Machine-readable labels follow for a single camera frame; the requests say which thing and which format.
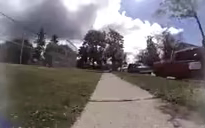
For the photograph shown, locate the dark car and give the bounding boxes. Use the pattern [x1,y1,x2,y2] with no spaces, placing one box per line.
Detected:
[127,62,155,75]

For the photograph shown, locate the wide grass lawn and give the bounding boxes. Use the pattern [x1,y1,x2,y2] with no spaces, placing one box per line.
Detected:
[0,62,103,128]

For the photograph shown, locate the low building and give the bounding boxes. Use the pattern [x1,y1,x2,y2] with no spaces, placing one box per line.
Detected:
[0,39,78,68]

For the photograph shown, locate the overhead wires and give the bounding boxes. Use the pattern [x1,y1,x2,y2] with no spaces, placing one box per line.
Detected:
[0,8,80,52]

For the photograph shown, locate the thin leaning tree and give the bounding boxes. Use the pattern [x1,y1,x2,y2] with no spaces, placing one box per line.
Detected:
[156,0,205,92]

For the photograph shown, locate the narrow grass strip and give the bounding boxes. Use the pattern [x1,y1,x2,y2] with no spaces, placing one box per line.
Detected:
[113,71,205,126]

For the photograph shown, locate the pole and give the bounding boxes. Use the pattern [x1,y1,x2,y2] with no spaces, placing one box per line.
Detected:
[18,32,26,65]

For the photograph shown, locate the red pickup truck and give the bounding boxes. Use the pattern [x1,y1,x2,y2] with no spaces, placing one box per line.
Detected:
[152,46,205,81]

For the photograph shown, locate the dark conifer tree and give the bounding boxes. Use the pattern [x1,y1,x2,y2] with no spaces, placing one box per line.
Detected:
[32,27,48,65]

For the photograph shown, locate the grey concrete path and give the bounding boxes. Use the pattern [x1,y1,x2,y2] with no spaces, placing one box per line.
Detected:
[71,72,204,128]

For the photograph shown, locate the group of leafy trees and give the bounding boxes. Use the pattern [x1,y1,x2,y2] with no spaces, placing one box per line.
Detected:
[136,31,178,67]
[76,28,126,71]

